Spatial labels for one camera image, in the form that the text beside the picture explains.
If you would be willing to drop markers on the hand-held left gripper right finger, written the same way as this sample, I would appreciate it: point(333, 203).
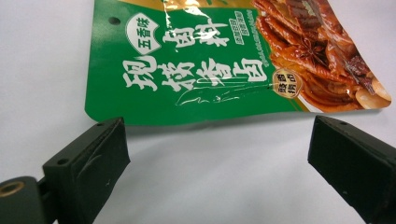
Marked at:
point(351, 161)

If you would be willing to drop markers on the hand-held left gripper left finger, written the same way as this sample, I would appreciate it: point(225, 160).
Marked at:
point(87, 168)

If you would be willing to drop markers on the green seasoning packet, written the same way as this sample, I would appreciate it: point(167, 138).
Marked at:
point(186, 62)

